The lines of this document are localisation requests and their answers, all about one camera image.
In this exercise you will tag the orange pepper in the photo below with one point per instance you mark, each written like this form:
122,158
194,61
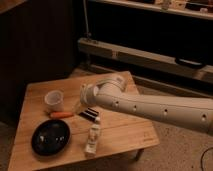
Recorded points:
60,115

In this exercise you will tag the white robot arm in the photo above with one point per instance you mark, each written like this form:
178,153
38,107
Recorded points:
186,112

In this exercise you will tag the white ceramic cup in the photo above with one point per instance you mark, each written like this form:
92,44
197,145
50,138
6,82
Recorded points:
54,101

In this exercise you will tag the white tube bottle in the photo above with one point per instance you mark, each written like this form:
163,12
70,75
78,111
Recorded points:
92,141

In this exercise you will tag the metal pole stand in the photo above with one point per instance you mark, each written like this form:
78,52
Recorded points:
88,33

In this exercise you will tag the wooden table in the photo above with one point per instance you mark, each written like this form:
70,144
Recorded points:
119,132

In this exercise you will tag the black bowl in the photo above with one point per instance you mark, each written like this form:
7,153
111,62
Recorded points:
50,137

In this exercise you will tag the wooden shelf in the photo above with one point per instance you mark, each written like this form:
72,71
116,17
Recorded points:
158,8

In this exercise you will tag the long beige case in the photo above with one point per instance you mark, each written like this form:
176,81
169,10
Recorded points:
144,59

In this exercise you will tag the black case handle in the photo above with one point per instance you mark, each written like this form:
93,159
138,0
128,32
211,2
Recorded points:
190,64

